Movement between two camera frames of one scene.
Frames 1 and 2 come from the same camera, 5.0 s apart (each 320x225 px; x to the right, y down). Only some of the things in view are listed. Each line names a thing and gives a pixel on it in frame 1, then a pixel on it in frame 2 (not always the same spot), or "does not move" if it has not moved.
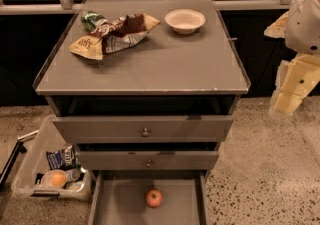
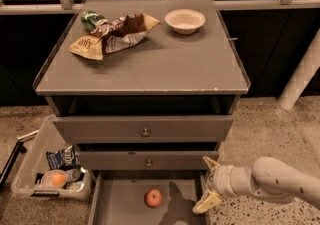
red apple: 154,198 does not move
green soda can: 90,19 does not move
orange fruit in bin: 54,179 does not move
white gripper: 302,25 to 222,179
